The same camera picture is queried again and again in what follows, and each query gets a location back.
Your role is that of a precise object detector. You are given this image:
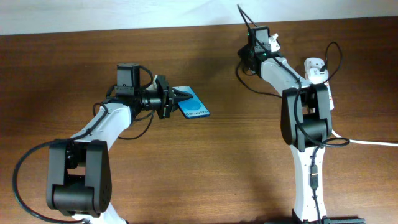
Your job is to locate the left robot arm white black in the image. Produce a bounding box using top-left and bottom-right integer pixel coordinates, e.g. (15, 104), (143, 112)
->
(46, 63), (193, 223)

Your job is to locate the white USB charger plug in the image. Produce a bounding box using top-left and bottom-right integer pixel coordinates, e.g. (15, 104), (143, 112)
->
(305, 67), (329, 84)

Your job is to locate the white power strip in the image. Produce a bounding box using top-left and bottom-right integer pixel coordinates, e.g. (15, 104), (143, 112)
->
(303, 57), (335, 111)

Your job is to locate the black charger cable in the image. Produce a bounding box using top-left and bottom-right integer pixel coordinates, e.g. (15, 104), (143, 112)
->
(235, 42), (343, 99)

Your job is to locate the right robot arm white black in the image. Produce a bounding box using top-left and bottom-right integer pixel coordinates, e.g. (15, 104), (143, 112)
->
(238, 26), (365, 223)

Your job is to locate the blue Galaxy smartphone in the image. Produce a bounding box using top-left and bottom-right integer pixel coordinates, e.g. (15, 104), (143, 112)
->
(175, 86), (210, 119)

